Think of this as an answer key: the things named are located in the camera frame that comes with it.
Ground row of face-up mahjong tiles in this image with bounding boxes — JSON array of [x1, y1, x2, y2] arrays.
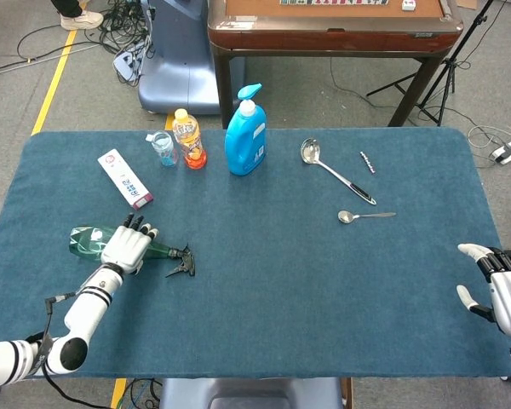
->
[[279, 0, 389, 7]]

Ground person in black trousers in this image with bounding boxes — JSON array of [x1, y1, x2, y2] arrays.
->
[[50, 0, 106, 31]]

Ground brown mahjong table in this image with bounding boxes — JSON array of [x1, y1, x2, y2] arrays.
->
[[207, 0, 464, 129]]

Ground orange drink bottle yellow cap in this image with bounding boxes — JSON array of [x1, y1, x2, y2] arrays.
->
[[171, 108, 208, 170]]

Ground black tripod stand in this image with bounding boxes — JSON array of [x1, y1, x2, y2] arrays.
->
[[365, 0, 495, 128]]

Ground clear plastic cup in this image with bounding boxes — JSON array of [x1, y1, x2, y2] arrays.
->
[[151, 131, 180, 168]]

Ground steel ladle black handle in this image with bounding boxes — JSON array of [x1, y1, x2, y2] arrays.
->
[[300, 137, 377, 206]]

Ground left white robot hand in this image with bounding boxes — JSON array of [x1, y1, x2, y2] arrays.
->
[[100, 214, 160, 276]]

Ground white power strip with plugs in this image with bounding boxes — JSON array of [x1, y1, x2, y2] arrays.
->
[[112, 40, 148, 82]]

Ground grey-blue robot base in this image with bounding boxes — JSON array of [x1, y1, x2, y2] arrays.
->
[[137, 0, 246, 116]]

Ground white pink toothpaste box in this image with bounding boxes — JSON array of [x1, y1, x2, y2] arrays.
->
[[97, 148, 154, 211]]

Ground small steel spoon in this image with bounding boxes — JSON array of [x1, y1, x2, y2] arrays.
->
[[337, 210, 398, 224]]

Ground blue table cloth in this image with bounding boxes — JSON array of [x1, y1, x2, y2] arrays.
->
[[0, 126, 511, 380]]

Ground green spray bottle black trigger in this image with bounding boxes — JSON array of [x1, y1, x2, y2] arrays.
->
[[69, 226, 197, 279]]

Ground grey-blue own robot body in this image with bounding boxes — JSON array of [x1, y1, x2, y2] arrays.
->
[[159, 377, 344, 409]]

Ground blue detergent bottle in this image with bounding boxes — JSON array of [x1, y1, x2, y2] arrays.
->
[[224, 83, 267, 176]]

